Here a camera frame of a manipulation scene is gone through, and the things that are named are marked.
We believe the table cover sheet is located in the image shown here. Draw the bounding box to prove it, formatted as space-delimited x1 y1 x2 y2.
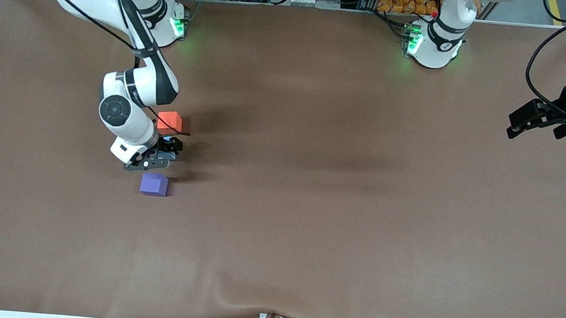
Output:
0 0 566 318

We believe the purple foam block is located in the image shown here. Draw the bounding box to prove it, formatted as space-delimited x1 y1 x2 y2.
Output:
139 172 170 198

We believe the pile of orange toy fruits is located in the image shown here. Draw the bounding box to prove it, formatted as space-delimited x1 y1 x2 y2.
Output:
376 0 442 17

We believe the orange foam block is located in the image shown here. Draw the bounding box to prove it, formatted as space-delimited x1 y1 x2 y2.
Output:
156 110 184 137

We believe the white power strip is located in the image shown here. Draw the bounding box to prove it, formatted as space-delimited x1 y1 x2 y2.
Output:
265 0 341 11

